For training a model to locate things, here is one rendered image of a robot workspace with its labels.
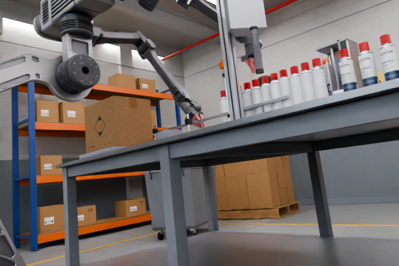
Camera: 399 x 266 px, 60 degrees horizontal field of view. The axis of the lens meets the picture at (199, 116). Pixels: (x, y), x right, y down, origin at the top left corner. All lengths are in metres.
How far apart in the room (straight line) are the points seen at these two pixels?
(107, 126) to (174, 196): 0.62
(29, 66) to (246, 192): 4.10
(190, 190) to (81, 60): 2.69
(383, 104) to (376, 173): 5.02
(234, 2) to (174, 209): 0.93
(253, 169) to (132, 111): 3.41
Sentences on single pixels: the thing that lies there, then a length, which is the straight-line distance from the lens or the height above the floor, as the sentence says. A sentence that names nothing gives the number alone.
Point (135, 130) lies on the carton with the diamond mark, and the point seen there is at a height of 0.94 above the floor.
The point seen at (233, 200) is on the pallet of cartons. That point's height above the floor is 0.27.
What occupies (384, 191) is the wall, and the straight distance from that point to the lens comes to 5.93.
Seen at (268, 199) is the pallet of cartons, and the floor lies 0.26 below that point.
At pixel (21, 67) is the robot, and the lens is 1.49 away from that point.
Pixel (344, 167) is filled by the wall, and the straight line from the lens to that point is 6.07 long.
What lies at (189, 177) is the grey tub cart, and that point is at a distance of 3.90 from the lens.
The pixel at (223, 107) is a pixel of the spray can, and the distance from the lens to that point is 1.74.
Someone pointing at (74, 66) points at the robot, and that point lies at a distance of 1.45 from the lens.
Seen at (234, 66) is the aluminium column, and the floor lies 1.13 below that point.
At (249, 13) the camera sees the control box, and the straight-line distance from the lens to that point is 1.62.
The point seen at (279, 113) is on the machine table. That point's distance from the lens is 1.01.
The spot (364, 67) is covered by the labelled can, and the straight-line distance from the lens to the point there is 1.39.
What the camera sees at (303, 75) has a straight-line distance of 1.49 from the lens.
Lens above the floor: 0.66
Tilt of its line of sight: 10 degrees up
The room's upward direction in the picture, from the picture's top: 6 degrees counter-clockwise
